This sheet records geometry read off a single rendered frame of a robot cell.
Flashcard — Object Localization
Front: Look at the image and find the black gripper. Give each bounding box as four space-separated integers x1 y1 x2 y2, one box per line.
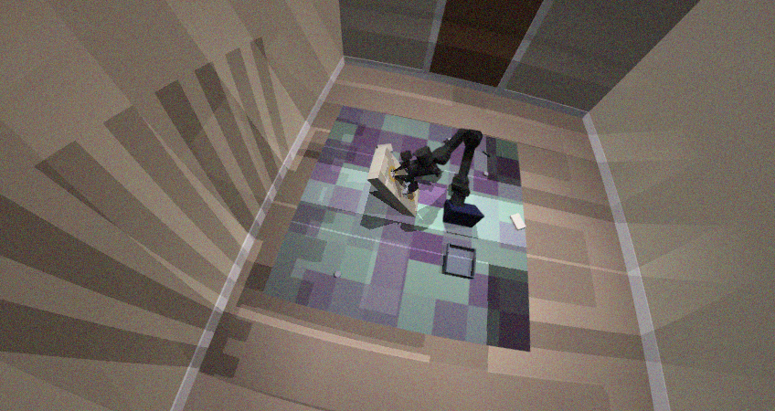
393 150 424 193

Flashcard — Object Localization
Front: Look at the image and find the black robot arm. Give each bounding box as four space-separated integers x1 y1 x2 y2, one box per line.
412 129 483 207

